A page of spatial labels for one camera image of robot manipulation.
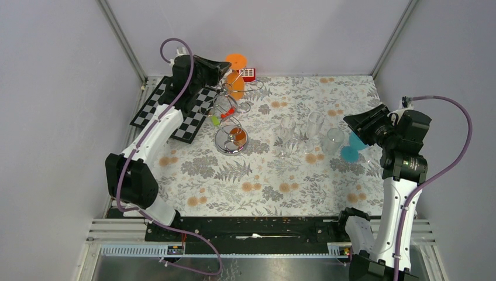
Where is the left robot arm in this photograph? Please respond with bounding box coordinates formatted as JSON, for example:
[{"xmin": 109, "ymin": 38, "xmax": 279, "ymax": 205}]
[{"xmin": 105, "ymin": 54, "xmax": 232, "ymax": 241}]

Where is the orange wine glass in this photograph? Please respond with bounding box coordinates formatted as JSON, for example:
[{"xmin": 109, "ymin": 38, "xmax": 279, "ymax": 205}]
[{"xmin": 225, "ymin": 53, "xmax": 247, "ymax": 100}]

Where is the green small block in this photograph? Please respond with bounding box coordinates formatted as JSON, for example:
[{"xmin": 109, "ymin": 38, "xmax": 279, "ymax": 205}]
[{"xmin": 211, "ymin": 115, "xmax": 220, "ymax": 126}]

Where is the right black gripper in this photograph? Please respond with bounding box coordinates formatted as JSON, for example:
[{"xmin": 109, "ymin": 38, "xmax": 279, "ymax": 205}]
[{"xmin": 342, "ymin": 104, "xmax": 399, "ymax": 150}]

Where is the blue wine glass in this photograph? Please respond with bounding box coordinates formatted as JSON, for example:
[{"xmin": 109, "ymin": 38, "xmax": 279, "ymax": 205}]
[{"xmin": 340, "ymin": 132, "xmax": 369, "ymax": 163}]

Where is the red curved block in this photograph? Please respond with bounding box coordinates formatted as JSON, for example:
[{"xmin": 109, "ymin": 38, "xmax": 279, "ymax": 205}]
[{"xmin": 221, "ymin": 107, "xmax": 236, "ymax": 119}]

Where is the purple cable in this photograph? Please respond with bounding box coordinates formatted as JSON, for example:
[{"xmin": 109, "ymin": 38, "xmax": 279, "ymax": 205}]
[
  {"xmin": 392, "ymin": 95, "xmax": 474, "ymax": 281},
  {"xmin": 115, "ymin": 37, "xmax": 223, "ymax": 276}
]

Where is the black white checkerboard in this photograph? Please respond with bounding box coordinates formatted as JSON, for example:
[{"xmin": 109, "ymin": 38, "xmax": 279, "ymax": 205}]
[{"xmin": 129, "ymin": 76, "xmax": 218, "ymax": 144}]

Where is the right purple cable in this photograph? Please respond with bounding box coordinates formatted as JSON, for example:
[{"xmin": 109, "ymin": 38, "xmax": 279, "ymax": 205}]
[{"xmin": 392, "ymin": 95, "xmax": 474, "ymax": 281}]

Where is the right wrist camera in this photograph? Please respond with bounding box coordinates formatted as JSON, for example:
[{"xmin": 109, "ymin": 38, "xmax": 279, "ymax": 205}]
[{"xmin": 387, "ymin": 96, "xmax": 414, "ymax": 126}]

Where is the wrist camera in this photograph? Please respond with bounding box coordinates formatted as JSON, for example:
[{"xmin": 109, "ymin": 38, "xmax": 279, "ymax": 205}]
[
  {"xmin": 169, "ymin": 47, "xmax": 190, "ymax": 66},
  {"xmin": 387, "ymin": 96, "xmax": 414, "ymax": 126}
]

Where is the floral tablecloth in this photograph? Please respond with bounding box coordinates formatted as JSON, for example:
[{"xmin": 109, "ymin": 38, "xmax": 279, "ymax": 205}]
[{"xmin": 150, "ymin": 76, "xmax": 384, "ymax": 217}]

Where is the red white block toy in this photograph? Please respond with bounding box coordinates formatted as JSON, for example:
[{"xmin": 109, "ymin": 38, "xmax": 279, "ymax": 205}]
[{"xmin": 239, "ymin": 68, "xmax": 257, "ymax": 83}]

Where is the chrome wine glass rack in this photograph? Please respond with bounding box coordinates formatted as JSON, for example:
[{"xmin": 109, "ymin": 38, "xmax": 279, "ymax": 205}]
[{"xmin": 199, "ymin": 79, "xmax": 264, "ymax": 156}]

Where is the clear wine glass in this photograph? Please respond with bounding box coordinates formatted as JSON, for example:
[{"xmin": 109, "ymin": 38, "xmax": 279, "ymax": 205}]
[
  {"xmin": 274, "ymin": 116, "xmax": 296, "ymax": 158},
  {"xmin": 299, "ymin": 112, "xmax": 325, "ymax": 154}
]

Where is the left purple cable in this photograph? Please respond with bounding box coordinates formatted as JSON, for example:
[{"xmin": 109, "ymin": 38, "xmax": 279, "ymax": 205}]
[{"xmin": 115, "ymin": 37, "xmax": 223, "ymax": 276}]

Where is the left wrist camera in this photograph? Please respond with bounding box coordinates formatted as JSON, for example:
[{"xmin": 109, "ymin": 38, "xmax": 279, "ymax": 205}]
[{"xmin": 169, "ymin": 47, "xmax": 190, "ymax": 66}]

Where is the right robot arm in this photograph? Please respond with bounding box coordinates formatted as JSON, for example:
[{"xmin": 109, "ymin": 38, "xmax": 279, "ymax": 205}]
[{"xmin": 335, "ymin": 104, "xmax": 431, "ymax": 280}]

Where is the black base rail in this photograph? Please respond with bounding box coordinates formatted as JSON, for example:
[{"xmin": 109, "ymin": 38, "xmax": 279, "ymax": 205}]
[{"xmin": 144, "ymin": 217, "xmax": 350, "ymax": 255}]

